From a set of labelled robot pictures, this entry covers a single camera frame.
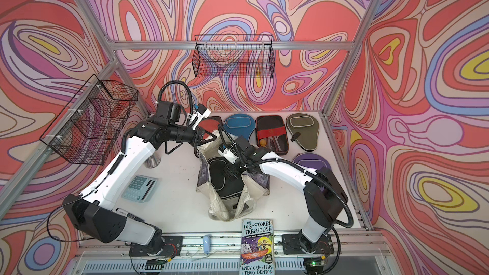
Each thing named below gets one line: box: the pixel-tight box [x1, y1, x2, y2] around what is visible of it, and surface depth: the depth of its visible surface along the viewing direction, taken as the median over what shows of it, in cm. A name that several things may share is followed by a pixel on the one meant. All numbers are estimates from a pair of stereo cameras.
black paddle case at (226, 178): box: [207, 156, 246, 200], surface depth 75 cm
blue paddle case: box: [223, 113, 256, 141], surface depth 113 cm
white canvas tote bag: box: [196, 131, 270, 223], surface depth 73 cm
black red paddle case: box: [255, 114, 290, 156], surface depth 109 cm
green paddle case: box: [285, 113, 319, 152], surface depth 112 cm
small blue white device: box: [202, 234, 211, 254], surface depth 73 cm
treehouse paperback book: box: [239, 218, 275, 275], surface depth 72 cm
